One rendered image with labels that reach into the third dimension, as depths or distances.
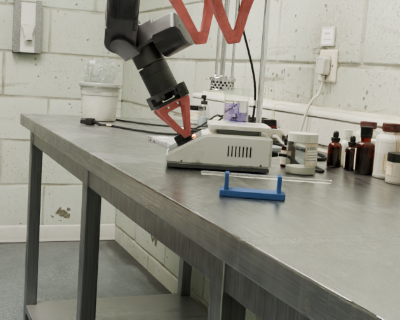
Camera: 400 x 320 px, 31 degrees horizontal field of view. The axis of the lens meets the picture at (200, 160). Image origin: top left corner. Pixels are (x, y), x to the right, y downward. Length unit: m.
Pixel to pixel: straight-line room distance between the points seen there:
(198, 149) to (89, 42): 2.49
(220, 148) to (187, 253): 0.33
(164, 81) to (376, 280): 0.75
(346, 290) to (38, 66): 3.19
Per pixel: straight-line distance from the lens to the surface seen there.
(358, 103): 1.83
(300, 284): 0.71
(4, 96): 3.74
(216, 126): 1.35
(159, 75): 1.36
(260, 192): 1.09
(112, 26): 1.29
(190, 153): 1.35
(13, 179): 3.78
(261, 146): 1.36
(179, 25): 1.33
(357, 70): 1.85
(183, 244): 1.09
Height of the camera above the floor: 0.94
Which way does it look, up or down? 7 degrees down
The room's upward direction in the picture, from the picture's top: 4 degrees clockwise
